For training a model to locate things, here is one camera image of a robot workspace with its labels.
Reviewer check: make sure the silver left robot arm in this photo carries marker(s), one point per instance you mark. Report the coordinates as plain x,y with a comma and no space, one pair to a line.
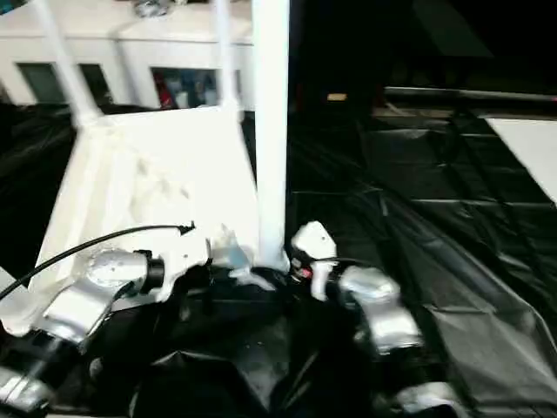
74,305

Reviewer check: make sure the tall black cabinet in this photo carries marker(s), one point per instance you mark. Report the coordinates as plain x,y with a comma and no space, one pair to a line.
339,43

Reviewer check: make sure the white flat board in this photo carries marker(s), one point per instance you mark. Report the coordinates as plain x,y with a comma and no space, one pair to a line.
531,152

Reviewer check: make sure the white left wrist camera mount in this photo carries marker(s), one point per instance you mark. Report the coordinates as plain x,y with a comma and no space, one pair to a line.
183,257

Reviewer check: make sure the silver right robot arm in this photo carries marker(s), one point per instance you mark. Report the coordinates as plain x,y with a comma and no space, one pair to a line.
383,313

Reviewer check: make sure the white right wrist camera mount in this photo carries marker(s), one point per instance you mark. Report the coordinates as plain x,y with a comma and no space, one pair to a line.
313,237

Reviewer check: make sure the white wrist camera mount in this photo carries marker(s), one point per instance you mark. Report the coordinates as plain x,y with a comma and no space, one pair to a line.
183,257
313,237

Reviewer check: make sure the black horizontal bar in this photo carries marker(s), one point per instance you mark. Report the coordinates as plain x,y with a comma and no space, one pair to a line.
470,92

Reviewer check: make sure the black plastic mat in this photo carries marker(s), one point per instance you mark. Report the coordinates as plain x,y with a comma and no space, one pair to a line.
435,217

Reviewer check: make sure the small tan label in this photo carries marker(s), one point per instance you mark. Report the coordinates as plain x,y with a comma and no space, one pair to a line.
336,96

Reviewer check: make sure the white cabinet with glass doors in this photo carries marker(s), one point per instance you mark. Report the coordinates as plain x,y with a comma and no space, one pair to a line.
130,48

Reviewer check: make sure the white plastic table top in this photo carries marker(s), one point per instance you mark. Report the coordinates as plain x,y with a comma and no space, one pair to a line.
130,174

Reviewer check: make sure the small red figure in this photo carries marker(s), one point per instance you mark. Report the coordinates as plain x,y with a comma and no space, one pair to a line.
164,91

